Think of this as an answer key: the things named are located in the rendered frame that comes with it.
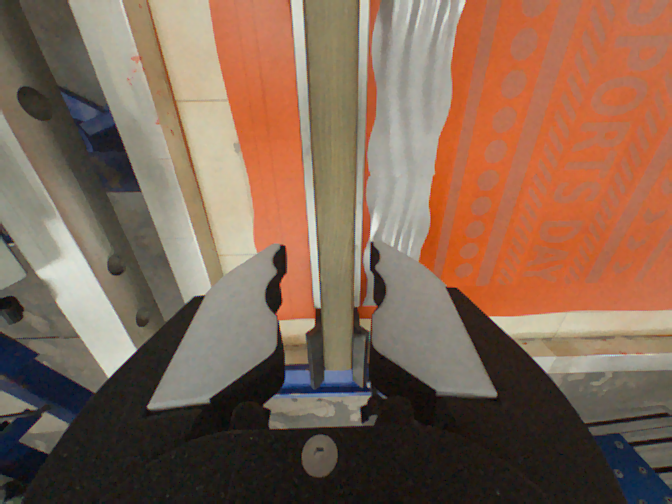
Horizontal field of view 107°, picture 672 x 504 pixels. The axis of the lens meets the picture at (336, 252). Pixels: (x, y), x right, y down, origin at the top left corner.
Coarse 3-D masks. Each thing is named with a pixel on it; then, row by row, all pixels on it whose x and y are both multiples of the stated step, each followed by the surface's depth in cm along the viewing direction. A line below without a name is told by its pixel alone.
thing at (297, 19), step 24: (360, 0) 17; (360, 24) 18; (360, 48) 19; (360, 72) 19; (360, 96) 20; (360, 120) 21; (360, 144) 22; (360, 168) 23; (312, 192) 24; (360, 192) 24; (312, 216) 25; (360, 216) 25; (312, 240) 26; (360, 240) 26; (312, 264) 27; (360, 264) 27; (312, 288) 29
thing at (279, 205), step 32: (256, 192) 27; (288, 192) 28; (256, 224) 29; (288, 224) 29; (288, 256) 31; (288, 288) 34; (480, 288) 34; (512, 288) 34; (544, 288) 34; (576, 288) 35; (608, 288) 35; (640, 288) 35
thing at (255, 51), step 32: (224, 0) 20; (256, 0) 20; (288, 0) 20; (480, 0) 20; (224, 32) 21; (256, 32) 21; (288, 32) 21; (224, 64) 22; (256, 64) 22; (288, 64) 22; (256, 96) 23; (288, 96) 23; (256, 128) 25; (288, 128) 25; (448, 128) 25; (256, 160) 26; (288, 160) 26; (448, 160) 26
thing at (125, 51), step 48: (96, 0) 17; (144, 0) 20; (96, 48) 19; (144, 48) 20; (144, 96) 20; (144, 144) 22; (144, 192) 24; (192, 192) 26; (192, 240) 26; (192, 288) 29; (624, 336) 39
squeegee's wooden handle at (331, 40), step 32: (320, 0) 12; (352, 0) 13; (320, 32) 13; (352, 32) 13; (320, 64) 14; (352, 64) 14; (320, 96) 14; (352, 96) 15; (320, 128) 15; (352, 128) 15; (320, 160) 16; (352, 160) 16; (320, 192) 17; (352, 192) 17; (320, 224) 18; (352, 224) 18; (320, 256) 20; (352, 256) 20; (320, 288) 21; (352, 288) 21; (352, 320) 23; (352, 352) 25
